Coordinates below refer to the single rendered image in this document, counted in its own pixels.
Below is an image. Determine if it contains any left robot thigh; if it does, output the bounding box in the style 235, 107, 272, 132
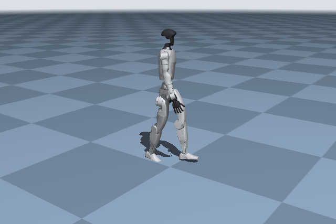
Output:
174, 89, 186, 129

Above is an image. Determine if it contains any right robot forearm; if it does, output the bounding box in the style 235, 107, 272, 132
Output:
164, 74, 176, 100

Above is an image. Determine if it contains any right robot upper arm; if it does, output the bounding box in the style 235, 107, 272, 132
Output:
160, 51, 172, 79

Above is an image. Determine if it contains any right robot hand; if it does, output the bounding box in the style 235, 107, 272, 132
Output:
170, 94, 185, 113

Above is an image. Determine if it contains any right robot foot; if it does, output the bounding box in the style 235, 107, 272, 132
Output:
145, 151, 161, 162

